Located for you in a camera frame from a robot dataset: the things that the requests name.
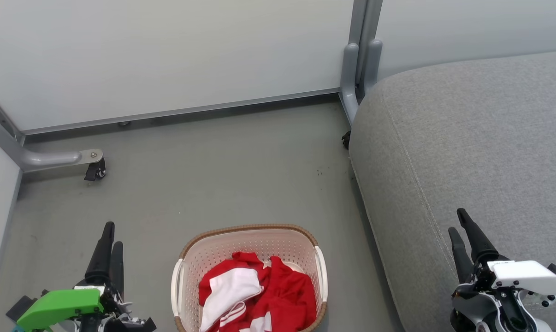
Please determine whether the red basketball jersey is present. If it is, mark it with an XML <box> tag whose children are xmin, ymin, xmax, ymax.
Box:
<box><xmin>198</xmin><ymin>251</ymin><xmax>317</xmax><ymax>332</ymax></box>

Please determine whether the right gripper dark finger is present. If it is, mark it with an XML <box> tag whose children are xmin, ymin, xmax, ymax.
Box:
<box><xmin>448</xmin><ymin>227</ymin><xmax>475</xmax><ymax>284</ymax></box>
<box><xmin>457</xmin><ymin>208</ymin><xmax>501</xmax><ymax>264</ymax></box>

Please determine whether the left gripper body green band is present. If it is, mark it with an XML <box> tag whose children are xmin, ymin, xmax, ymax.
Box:
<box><xmin>6</xmin><ymin>276</ymin><xmax>157</xmax><ymax>332</ymax></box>

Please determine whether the aluminium partition bottom rail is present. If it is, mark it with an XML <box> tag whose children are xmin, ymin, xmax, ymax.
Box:
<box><xmin>22</xmin><ymin>88</ymin><xmax>341</xmax><ymax>136</ymax></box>

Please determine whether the cream perforated laundry basket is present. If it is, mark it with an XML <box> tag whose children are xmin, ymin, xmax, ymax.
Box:
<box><xmin>171</xmin><ymin>224</ymin><xmax>328</xmax><ymax>332</ymax></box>

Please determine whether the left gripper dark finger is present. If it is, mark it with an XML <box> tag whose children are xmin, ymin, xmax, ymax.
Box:
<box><xmin>110</xmin><ymin>241</ymin><xmax>124</xmax><ymax>299</ymax></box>
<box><xmin>84</xmin><ymin>222</ymin><xmax>116</xmax><ymax>285</ymax></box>

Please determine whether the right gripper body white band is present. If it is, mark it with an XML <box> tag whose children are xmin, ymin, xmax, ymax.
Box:
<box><xmin>471</xmin><ymin>256</ymin><xmax>556</xmax><ymax>308</ymax></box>

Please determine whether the grey fabric sofa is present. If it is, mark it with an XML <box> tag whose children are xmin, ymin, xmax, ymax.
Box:
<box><xmin>349</xmin><ymin>50</ymin><xmax>556</xmax><ymax>332</ymax></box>

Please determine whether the grey partition post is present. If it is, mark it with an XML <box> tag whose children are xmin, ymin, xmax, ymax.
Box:
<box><xmin>339</xmin><ymin>0</ymin><xmax>384</xmax><ymax>125</ymax></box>

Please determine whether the grey partition foot bracket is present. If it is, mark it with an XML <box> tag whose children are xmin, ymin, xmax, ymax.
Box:
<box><xmin>0</xmin><ymin>91</ymin><xmax>104</xmax><ymax>173</ymax></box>

